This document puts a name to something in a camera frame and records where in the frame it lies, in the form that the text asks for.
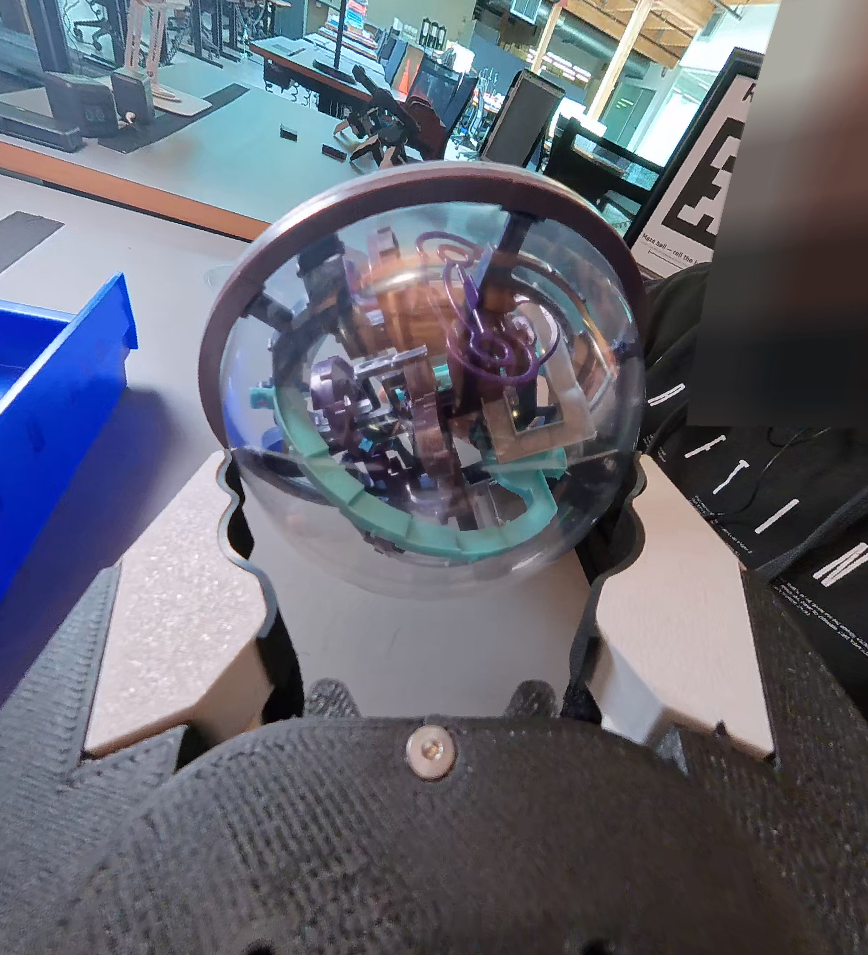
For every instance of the small dark toy robot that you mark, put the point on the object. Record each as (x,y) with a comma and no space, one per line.
(381,119)

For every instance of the black framed marker screen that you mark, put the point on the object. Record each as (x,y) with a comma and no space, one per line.
(672,224)

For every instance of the black chair with red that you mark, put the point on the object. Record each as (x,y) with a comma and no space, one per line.
(445,104)

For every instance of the black desk mat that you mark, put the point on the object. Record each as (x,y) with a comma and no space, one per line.
(180,123)

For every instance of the blue plastic bin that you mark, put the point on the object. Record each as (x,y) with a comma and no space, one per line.
(16,418)

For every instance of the orange-edged desk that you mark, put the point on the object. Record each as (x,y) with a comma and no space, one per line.
(240,157)

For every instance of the clear maze ball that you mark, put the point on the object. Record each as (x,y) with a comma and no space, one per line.
(374,313)

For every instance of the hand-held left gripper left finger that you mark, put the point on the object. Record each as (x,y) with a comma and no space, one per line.
(180,634)

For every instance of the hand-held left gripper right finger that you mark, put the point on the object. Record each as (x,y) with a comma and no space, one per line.
(680,634)

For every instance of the black flat case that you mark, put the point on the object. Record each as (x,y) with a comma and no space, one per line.
(16,123)

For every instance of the black battery charger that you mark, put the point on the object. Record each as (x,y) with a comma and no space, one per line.
(79,104)
(134,97)

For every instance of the black monitor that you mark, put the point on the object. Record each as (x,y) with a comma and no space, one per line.
(519,119)

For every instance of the wooden phone stand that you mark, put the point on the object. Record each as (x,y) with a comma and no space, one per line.
(146,45)

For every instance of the person's black hoodie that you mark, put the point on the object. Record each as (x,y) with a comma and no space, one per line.
(814,522)

